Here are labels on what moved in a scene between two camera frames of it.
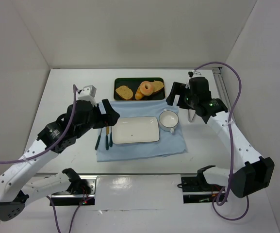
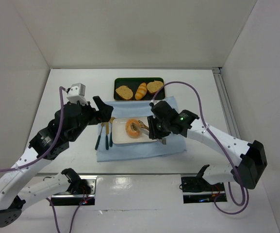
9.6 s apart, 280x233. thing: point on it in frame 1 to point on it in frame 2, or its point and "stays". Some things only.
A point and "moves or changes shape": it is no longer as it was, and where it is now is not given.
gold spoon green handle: x=110 y=139 stays
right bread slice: x=157 y=85 stays
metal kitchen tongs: x=191 y=113 moves or changes shape
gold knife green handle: x=107 y=130 stays
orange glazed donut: x=146 y=88 to x=130 y=132
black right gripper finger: x=179 y=89 to x=156 y=130
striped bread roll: x=138 y=95 stays
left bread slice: x=124 y=92 stays
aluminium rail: x=220 y=76 stays
